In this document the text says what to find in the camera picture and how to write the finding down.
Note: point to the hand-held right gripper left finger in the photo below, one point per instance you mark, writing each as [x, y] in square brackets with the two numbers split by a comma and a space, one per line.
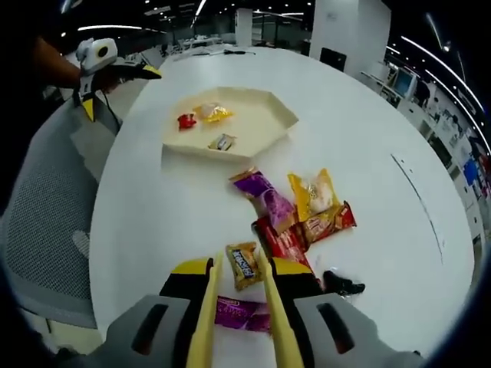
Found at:
[153, 326]

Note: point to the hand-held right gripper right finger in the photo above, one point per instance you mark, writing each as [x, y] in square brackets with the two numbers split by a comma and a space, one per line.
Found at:
[337, 326]

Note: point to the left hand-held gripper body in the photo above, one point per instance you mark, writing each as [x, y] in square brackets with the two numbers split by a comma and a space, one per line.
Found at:
[96, 53]

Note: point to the black food packet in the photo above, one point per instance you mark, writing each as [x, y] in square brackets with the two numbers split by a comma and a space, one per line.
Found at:
[341, 285]

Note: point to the yellow plastic food tongs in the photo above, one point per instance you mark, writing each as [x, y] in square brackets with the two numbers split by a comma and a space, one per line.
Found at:
[207, 306]

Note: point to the small red candy food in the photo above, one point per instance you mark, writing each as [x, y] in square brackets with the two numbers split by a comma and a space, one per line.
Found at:
[186, 122]

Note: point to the purple food packet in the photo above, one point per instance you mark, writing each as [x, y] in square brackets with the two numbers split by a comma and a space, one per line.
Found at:
[268, 199]
[238, 314]

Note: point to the yellow clear food packet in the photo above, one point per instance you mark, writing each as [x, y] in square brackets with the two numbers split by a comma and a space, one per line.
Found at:
[215, 113]
[307, 195]

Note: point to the red bar food packet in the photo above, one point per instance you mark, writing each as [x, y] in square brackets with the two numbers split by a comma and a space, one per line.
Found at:
[282, 241]

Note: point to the brown biscuit bar food packet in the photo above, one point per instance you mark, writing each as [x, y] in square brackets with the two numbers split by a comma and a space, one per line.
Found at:
[326, 224]

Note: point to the small golden candy food packet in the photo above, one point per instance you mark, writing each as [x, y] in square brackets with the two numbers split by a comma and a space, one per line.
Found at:
[243, 264]

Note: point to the small silver brown candy food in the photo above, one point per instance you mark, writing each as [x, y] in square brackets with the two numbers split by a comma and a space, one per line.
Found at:
[222, 142]

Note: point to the cream hexagonal container tray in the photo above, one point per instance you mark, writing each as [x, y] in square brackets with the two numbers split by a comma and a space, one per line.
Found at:
[261, 115]

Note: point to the black pen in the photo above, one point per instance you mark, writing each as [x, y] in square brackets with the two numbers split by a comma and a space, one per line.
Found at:
[238, 51]

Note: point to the white mesh office chair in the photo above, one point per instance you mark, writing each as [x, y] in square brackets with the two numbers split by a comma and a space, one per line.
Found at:
[50, 230]

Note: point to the black office chair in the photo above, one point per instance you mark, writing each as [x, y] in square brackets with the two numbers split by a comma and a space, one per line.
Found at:
[333, 58]

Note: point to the blue storage box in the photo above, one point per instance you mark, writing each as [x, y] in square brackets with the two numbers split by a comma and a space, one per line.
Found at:
[470, 172]

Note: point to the white square pillar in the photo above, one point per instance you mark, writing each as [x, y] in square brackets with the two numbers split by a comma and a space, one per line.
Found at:
[349, 34]

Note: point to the pale blue display unit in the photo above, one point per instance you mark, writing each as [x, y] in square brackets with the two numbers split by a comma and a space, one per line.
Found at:
[404, 82]

